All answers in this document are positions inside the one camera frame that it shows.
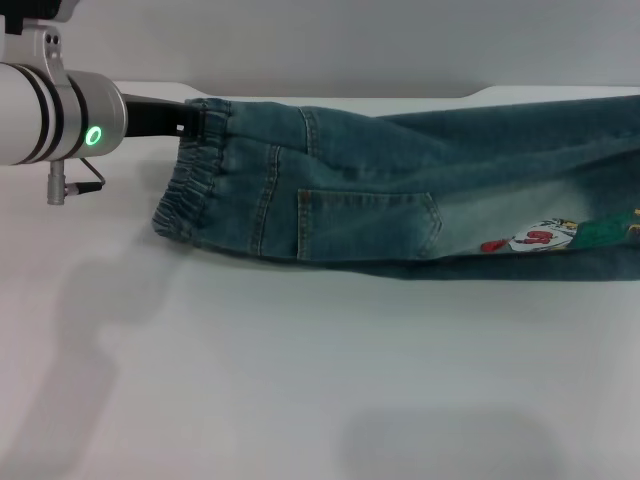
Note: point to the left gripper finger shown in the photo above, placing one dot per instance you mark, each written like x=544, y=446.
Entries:
x=197, y=130

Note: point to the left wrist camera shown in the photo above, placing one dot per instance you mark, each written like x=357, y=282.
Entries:
x=10, y=22

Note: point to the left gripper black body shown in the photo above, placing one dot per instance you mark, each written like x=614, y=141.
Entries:
x=150, y=117

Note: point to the blue denim shorts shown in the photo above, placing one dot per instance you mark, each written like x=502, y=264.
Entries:
x=380, y=190

